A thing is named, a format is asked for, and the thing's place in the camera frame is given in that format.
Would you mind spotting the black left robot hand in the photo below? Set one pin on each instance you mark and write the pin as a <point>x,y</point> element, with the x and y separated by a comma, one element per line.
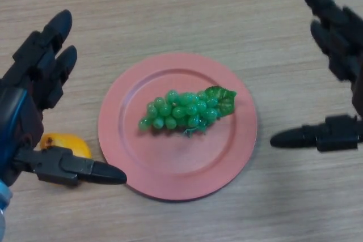
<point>20,117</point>

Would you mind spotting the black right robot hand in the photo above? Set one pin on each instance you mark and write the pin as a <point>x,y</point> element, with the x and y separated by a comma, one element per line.
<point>340,137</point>

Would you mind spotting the green grape bunch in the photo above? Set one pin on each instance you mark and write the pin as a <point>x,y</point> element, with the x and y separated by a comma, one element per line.
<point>181,108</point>

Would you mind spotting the pink round plate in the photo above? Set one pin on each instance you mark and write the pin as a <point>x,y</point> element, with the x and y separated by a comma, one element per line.
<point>178,168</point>

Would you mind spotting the yellow pear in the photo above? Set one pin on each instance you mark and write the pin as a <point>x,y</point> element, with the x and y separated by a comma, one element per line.
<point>73,142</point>

